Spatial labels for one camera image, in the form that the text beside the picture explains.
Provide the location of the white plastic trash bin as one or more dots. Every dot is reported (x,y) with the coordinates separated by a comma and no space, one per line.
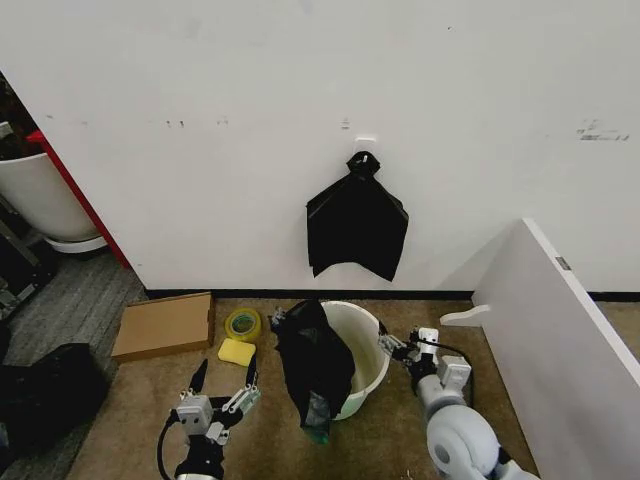
(367,350)

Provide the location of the white curved bracket piece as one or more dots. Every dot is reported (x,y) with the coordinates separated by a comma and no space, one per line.
(462,315)

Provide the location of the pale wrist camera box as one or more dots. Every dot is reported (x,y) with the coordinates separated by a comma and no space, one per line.
(193,413)
(428,339)

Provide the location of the folded black hanging bag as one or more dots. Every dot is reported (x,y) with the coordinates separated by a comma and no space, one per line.
(357,225)

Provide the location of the yellow sponge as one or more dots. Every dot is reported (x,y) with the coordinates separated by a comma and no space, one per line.
(236,351)

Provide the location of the large white planter pot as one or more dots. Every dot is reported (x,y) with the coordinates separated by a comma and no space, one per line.
(45,195)

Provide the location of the white planter saucer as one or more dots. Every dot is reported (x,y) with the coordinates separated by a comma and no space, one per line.
(75,245)

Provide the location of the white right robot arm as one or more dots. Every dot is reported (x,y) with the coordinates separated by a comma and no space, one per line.
(457,435)

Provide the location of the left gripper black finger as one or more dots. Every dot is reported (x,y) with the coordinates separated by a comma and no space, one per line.
(251,375)
(198,377)

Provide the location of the flat brown cardboard box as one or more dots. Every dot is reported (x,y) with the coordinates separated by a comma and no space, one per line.
(162,327)

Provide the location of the small metal hinge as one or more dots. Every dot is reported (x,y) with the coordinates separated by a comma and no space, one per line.
(563,262)

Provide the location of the large white board panel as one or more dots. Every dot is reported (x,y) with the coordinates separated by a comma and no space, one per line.
(560,350)

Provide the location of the black metal equipment frame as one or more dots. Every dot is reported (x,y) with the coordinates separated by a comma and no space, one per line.
(22,270)

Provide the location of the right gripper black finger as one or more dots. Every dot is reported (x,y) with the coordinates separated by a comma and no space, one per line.
(404,358)
(389,343)

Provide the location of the white wall hook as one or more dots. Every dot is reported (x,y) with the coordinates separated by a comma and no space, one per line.
(365,142)

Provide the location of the yellow green tape roll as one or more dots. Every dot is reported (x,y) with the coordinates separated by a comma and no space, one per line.
(244,327)

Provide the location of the black garbage bag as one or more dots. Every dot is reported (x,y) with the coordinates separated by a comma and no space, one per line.
(312,360)

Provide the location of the black soft bag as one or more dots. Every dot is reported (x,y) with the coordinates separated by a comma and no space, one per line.
(47,390)

